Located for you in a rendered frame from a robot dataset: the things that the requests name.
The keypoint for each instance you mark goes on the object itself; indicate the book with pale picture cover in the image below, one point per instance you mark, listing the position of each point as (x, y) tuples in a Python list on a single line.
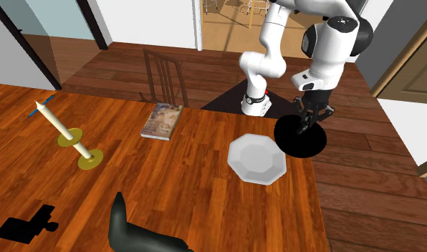
[(163, 120)]

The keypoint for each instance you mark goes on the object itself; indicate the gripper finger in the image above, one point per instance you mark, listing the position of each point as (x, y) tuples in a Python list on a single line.
[(306, 120), (324, 113)]

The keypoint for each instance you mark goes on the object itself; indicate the dark grey curved figure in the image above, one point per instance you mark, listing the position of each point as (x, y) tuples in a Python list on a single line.
[(129, 234)]

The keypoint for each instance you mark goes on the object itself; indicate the metal stool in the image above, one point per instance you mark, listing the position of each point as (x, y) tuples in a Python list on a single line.
[(257, 7)]

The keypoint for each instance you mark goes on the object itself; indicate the blue pen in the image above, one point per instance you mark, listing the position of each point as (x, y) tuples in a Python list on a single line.
[(49, 100)]

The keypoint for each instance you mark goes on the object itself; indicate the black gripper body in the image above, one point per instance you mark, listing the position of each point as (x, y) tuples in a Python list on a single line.
[(316, 99)]

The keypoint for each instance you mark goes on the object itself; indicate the cream candle with gold holder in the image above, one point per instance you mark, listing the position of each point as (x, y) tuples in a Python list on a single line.
[(59, 127)]

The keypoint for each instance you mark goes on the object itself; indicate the white octagonal plate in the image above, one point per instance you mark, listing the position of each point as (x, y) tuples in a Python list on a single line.
[(257, 159)]

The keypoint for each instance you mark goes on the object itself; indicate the black angular object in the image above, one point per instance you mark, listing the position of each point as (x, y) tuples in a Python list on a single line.
[(18, 228)]

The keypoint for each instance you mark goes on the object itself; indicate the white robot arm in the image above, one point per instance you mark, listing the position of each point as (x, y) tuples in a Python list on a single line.
[(325, 52)]

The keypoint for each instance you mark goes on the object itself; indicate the dark wooden chair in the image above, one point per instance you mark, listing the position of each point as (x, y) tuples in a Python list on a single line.
[(166, 75)]

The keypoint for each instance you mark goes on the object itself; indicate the dark framed glass door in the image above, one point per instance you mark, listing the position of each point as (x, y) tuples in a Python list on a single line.
[(42, 31)]

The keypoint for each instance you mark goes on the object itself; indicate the dark robot stand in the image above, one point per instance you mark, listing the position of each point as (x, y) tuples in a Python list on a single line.
[(224, 101)]

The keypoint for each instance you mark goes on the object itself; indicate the brown wooden table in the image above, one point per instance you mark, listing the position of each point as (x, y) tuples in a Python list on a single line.
[(171, 181)]

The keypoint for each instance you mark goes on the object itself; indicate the light wooden door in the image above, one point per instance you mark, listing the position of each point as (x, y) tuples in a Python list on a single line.
[(412, 73)]

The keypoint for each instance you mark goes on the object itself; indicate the black round plate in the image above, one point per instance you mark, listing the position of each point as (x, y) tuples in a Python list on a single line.
[(304, 145)]

